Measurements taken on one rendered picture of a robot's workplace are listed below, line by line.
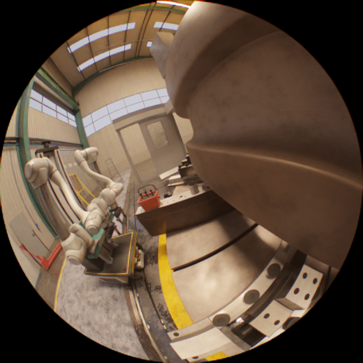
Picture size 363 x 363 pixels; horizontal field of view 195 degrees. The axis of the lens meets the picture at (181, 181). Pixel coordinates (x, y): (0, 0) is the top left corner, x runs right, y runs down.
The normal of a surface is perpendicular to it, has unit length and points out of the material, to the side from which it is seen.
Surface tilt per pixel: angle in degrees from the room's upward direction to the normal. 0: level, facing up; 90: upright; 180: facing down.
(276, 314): 0
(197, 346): 0
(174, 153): 90
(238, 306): 0
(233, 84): 90
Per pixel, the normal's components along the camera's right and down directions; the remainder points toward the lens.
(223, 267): -0.32, -0.87
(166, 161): 0.41, 0.24
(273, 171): -0.87, 0.43
